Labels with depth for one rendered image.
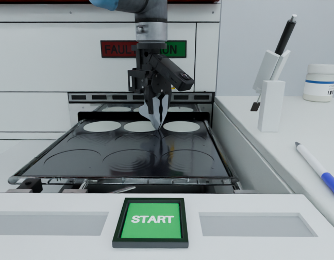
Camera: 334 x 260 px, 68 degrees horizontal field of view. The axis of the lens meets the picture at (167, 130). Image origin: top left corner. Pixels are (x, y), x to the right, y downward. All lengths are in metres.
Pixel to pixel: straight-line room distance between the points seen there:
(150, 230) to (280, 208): 0.12
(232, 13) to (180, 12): 1.58
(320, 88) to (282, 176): 0.46
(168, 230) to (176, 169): 0.24
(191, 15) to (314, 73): 0.37
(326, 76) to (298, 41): 1.74
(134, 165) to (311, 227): 0.30
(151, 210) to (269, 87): 0.29
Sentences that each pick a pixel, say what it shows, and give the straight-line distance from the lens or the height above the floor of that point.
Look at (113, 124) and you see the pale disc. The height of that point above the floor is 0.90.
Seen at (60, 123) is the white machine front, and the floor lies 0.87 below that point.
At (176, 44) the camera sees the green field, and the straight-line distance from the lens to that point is 0.75.
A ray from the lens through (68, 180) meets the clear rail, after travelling 0.43.
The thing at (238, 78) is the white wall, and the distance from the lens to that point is 2.33.
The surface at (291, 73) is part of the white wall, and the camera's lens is 2.49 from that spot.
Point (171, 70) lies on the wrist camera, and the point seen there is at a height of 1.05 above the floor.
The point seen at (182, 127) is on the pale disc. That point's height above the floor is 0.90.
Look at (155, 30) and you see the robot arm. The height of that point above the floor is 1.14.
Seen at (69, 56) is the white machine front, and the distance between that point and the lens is 0.80.
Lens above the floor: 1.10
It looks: 18 degrees down
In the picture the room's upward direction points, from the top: straight up
